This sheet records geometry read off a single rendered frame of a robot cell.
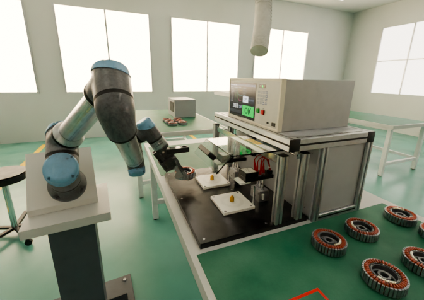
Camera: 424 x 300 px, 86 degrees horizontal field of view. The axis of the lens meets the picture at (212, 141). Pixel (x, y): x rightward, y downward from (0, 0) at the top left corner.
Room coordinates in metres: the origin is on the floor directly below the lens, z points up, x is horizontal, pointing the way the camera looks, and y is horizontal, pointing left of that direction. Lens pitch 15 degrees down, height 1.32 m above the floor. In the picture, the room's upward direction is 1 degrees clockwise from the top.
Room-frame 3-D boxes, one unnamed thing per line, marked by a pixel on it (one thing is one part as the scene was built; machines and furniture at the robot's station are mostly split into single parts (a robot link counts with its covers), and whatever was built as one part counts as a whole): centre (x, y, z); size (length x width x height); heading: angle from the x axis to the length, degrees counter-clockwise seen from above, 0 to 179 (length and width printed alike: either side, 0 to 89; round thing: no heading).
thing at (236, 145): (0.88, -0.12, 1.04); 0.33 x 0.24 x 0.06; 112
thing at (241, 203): (0.92, -0.09, 0.78); 0.15 x 0.15 x 0.01; 22
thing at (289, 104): (1.14, -0.35, 1.22); 0.44 x 0.39 x 0.20; 22
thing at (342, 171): (0.88, -0.54, 0.91); 0.28 x 0.03 x 0.32; 112
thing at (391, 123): (4.11, -2.41, 0.37); 2.10 x 0.90 x 0.75; 22
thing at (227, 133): (1.07, -0.14, 1.03); 0.62 x 0.01 x 0.03; 22
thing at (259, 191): (0.98, -0.23, 0.80); 0.07 x 0.05 x 0.06; 22
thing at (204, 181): (1.15, 0.00, 0.78); 0.15 x 0.15 x 0.01; 22
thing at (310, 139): (1.16, -0.35, 1.09); 0.68 x 0.44 x 0.05; 22
